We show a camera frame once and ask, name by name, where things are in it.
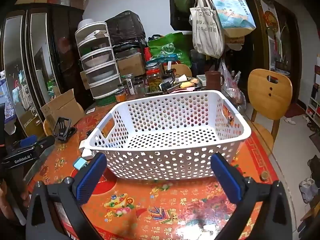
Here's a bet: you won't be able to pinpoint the light blue USB charger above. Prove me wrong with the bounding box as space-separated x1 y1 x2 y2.
73 157 88 171

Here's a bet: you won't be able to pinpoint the white perforated plastic basket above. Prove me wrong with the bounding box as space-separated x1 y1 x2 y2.
84 90 251 180

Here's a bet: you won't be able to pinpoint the black folding phone stand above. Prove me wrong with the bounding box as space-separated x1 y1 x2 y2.
53 117 77 143

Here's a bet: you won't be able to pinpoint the grey sneakers on floor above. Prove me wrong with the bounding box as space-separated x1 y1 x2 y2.
299 178 319 204

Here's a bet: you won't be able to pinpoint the cardboard box on left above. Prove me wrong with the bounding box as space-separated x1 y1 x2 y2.
41 89 85 129

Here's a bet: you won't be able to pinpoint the white charger block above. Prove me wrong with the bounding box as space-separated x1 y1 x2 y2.
79 140 95 160

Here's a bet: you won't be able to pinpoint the red patterned tablecloth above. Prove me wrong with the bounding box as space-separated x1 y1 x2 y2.
26 103 278 239

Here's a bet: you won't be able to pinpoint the dark wooden wardrobe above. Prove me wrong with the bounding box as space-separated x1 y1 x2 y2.
1 3 94 138

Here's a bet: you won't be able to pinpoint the small orange jar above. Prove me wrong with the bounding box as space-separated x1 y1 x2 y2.
115 89 126 102

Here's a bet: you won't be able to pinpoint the wooden chair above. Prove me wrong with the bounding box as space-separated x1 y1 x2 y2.
247 69 293 151

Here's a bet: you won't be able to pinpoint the clear plastic bag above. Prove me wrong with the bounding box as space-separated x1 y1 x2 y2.
218 59 246 106

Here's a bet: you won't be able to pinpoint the white stacked drawer organizer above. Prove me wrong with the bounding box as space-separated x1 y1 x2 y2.
75 18 121 100

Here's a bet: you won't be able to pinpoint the brown cardboard box behind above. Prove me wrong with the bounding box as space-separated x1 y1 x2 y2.
117 53 145 76

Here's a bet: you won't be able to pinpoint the brown ceramic mug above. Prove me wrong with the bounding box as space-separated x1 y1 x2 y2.
205 70 225 91

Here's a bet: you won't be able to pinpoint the glass jar red lid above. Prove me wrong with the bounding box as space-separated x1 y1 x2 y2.
146 67 162 92

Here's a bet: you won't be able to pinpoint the black bag on boxes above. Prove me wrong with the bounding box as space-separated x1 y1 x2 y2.
105 10 146 46

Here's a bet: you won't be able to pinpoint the green shopping bag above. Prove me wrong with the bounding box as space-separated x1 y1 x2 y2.
148 32 193 67

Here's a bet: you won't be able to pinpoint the beige canvas tote bag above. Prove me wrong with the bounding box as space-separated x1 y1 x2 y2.
190 0 225 59

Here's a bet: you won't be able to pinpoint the blue illustrated tote bag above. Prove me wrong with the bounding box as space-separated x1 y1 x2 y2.
212 0 256 38

